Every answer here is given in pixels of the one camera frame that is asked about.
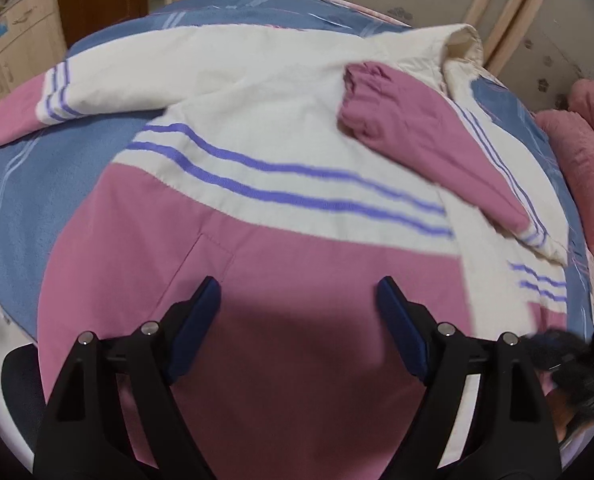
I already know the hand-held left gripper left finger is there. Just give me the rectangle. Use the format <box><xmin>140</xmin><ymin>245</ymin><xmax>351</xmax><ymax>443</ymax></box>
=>
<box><xmin>33</xmin><ymin>276</ymin><xmax>222</xmax><ymax>480</ymax></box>

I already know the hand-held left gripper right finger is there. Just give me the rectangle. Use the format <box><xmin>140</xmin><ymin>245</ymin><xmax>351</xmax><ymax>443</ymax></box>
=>
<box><xmin>377</xmin><ymin>276</ymin><xmax>562</xmax><ymax>480</ymax></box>

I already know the pink and white striped jacket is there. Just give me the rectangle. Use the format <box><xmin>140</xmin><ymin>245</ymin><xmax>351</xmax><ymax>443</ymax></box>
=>
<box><xmin>0</xmin><ymin>22</ymin><xmax>570</xmax><ymax>480</ymax></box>

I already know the blue plaid bed sheet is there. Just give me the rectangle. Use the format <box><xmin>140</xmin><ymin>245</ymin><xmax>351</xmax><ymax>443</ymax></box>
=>
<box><xmin>0</xmin><ymin>0</ymin><xmax>594</xmax><ymax>361</ymax></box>

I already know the large pink fluffy pillow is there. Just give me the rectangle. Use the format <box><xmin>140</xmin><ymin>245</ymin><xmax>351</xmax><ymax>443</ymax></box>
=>
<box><xmin>534</xmin><ymin>109</ymin><xmax>594</xmax><ymax>257</ymax></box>

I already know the light wooden cabinet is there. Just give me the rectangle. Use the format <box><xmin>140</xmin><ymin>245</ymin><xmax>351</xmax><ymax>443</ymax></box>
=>
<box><xmin>0</xmin><ymin>0</ymin><xmax>69</xmax><ymax>108</ymax></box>

